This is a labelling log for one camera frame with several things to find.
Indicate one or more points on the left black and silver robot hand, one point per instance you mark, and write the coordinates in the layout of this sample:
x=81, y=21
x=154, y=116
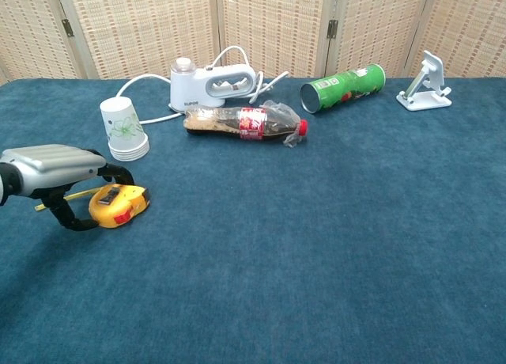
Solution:
x=51, y=166

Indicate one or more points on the yellow tape measure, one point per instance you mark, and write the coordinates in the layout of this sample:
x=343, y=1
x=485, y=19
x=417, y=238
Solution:
x=118, y=205

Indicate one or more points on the white paper cup stack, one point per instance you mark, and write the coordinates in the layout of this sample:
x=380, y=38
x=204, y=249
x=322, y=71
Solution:
x=122, y=126

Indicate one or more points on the bamboo folding screen panel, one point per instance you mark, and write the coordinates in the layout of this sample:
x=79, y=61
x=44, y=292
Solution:
x=276, y=23
x=470, y=23
x=27, y=23
x=375, y=23
x=138, y=27

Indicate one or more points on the white handheld garment steamer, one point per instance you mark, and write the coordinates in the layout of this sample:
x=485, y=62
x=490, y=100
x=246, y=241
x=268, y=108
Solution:
x=189, y=91

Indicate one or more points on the crushed cola bottle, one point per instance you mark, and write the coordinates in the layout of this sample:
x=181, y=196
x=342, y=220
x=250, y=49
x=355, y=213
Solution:
x=217, y=122

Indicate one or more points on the blue table cloth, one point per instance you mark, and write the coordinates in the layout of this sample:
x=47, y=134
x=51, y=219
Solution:
x=296, y=241

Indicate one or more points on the green chips can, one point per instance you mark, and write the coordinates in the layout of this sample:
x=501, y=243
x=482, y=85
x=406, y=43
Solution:
x=348, y=87

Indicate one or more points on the white phone stand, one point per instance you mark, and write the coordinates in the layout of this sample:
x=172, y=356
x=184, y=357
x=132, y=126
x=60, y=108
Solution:
x=425, y=101

